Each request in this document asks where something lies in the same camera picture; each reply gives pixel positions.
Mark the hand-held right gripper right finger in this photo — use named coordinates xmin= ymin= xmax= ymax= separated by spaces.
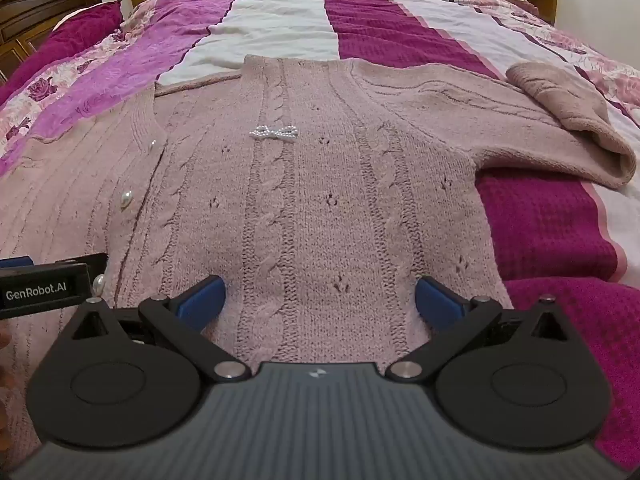
xmin=387 ymin=275 xmax=573 ymax=383

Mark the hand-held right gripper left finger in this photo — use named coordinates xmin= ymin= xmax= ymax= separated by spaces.
xmin=70 ymin=275 xmax=251 ymax=383

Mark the pink knitted cardigan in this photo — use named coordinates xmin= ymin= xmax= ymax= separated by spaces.
xmin=0 ymin=52 xmax=638 ymax=461

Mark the person's left hand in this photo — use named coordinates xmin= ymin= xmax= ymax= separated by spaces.
xmin=0 ymin=328 xmax=12 ymax=438

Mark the magenta pillow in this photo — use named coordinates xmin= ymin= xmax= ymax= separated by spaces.
xmin=0 ymin=0 xmax=124 ymax=107

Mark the dark wooden headboard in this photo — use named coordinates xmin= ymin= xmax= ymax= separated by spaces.
xmin=0 ymin=0 xmax=104 ymax=86

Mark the pink and white striped bedspread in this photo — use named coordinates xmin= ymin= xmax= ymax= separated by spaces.
xmin=0 ymin=0 xmax=640 ymax=480

